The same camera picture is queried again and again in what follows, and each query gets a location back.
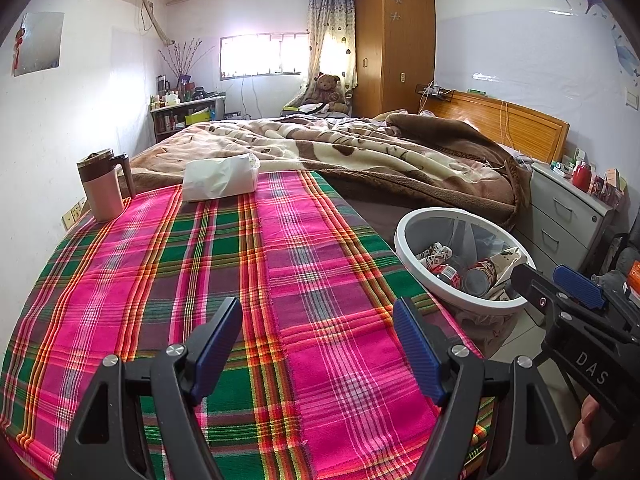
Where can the white wall switch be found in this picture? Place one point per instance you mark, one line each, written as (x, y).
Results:
(632, 97)

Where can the green white small box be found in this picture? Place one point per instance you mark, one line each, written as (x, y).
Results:
(580, 155)

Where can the orange white box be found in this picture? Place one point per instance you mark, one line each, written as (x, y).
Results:
(635, 280)

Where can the silver wall hanging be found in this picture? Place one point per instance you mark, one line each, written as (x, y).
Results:
(37, 42)

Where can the wooden bed headboard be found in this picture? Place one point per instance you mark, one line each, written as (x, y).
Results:
(520, 125)

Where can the person's right hand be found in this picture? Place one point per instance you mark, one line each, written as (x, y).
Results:
(585, 435)

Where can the red printed packet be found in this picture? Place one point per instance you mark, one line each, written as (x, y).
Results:
(602, 187)

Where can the clear plastic bin liner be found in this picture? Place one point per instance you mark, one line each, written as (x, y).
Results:
(480, 240)

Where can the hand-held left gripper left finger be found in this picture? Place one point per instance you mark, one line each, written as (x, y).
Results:
(220, 345)

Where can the crushed bottle with red label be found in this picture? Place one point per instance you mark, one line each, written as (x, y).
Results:
(446, 274)

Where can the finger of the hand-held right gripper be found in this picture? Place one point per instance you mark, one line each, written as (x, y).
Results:
(530, 282)
(580, 285)

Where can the red jar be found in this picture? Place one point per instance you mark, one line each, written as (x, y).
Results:
(581, 177)

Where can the wooden wardrobe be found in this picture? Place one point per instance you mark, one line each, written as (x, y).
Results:
(395, 45)

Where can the white round waste bin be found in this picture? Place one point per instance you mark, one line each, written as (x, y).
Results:
(405, 240)

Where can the grey drawer nightstand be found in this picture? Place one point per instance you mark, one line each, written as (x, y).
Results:
(565, 220)

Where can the crumpled white plastic bag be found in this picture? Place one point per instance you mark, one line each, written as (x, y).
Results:
(435, 252)

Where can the yellowed wall socket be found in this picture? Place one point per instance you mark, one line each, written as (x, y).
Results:
(72, 212)

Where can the white tissue pack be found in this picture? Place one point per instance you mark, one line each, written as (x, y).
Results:
(220, 177)

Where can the brown beige printed blanket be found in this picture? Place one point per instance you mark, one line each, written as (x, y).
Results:
(325, 150)

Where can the brown teddy bear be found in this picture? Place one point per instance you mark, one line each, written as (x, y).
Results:
(327, 90)

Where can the leaf printed paper bag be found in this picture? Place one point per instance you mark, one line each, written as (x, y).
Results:
(507, 265)

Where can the mauve bed sheet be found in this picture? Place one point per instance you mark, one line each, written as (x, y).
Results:
(400, 205)

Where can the bright window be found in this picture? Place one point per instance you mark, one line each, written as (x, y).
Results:
(262, 55)

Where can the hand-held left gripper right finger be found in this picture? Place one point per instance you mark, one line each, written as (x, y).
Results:
(417, 350)

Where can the red drink can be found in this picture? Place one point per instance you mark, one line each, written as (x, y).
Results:
(480, 275)

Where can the cluttered shelf with bottles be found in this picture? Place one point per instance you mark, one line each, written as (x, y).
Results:
(185, 115)

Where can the wrapped air conditioner pipe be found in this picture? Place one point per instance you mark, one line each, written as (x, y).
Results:
(150, 20)

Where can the patterned curtain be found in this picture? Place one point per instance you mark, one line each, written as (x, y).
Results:
(330, 30)

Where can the pink green plaid cloth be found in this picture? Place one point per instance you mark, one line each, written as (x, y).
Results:
(250, 285)

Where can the pink mug with brown lid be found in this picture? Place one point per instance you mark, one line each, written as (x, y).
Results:
(102, 195)

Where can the dry branch bouquet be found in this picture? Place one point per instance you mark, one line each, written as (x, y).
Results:
(182, 57)

